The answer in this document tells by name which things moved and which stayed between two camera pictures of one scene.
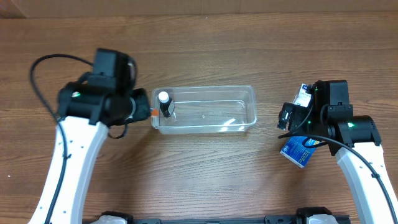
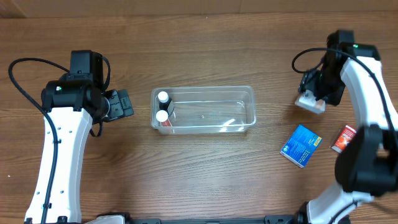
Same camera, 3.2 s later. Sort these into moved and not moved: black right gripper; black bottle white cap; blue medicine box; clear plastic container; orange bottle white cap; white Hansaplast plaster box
Moved: black right gripper; white Hansaplast plaster box; orange bottle white cap
Not moved: black bottle white cap; clear plastic container; blue medicine box
